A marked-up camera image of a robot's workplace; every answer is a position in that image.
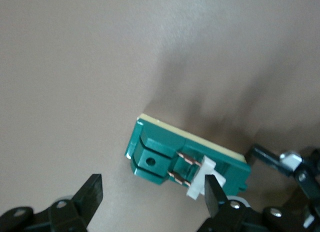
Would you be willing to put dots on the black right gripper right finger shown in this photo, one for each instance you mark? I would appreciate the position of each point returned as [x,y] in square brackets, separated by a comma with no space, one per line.
[212,197]

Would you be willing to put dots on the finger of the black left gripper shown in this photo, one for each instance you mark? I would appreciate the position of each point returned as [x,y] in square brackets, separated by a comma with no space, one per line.
[265,156]

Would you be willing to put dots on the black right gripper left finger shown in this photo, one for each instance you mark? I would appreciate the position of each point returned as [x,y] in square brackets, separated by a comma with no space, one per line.
[92,192]

